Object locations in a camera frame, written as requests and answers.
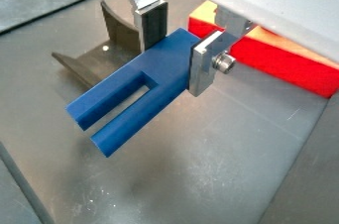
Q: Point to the black curved regrasp stand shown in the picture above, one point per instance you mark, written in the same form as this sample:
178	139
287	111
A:
98	63

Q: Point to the red peg board fixture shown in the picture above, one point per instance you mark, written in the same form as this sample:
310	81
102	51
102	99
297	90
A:
273	54

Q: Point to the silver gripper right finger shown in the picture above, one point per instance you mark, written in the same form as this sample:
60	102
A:
210	54

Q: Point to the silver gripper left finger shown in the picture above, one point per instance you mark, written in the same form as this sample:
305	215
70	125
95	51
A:
150	20

